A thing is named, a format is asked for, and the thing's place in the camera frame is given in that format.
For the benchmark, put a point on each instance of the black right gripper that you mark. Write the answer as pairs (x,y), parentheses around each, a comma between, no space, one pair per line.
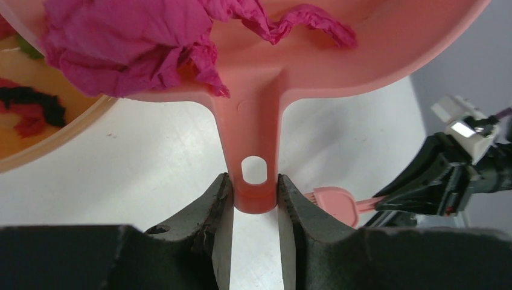
(440,180)

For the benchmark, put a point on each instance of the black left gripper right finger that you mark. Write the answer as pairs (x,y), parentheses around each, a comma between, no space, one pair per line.
(320,252)

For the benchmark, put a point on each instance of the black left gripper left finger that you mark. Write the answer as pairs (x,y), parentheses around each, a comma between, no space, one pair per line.
(189,250)

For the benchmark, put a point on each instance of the pink hand brush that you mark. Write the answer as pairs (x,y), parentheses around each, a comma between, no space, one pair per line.
(341,204)

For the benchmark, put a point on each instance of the pink plastic dustpan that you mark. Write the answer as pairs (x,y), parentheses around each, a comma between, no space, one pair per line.
(394,39)

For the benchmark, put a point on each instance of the black paper scrap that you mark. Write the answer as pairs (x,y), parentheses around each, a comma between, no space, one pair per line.
(54,111)

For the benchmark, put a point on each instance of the orange plastic bucket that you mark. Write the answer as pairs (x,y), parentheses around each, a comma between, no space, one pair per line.
(81,111)

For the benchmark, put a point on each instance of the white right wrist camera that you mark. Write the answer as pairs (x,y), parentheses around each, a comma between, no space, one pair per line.
(471,129)

